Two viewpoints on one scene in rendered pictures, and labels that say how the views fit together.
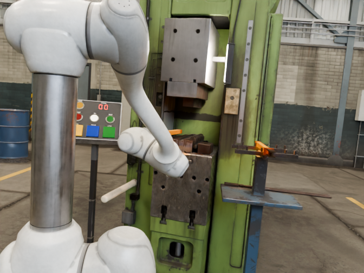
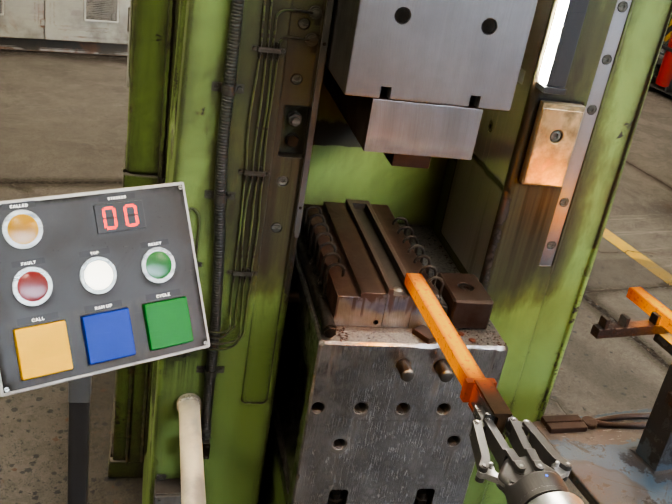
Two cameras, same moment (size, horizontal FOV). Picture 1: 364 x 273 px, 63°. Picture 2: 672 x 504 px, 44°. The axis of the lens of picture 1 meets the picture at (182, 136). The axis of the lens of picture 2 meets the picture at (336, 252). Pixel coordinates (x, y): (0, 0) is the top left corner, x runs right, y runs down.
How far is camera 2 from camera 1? 1.25 m
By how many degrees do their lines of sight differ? 34
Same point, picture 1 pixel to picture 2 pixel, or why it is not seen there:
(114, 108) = (160, 211)
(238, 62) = (593, 12)
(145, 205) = (228, 460)
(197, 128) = (358, 172)
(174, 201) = (374, 474)
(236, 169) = (525, 337)
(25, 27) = not seen: outside the picture
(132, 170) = (182, 370)
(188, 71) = (458, 67)
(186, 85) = (443, 118)
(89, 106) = (63, 225)
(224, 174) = not seen: hidden behind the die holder
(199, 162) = not seen: hidden behind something
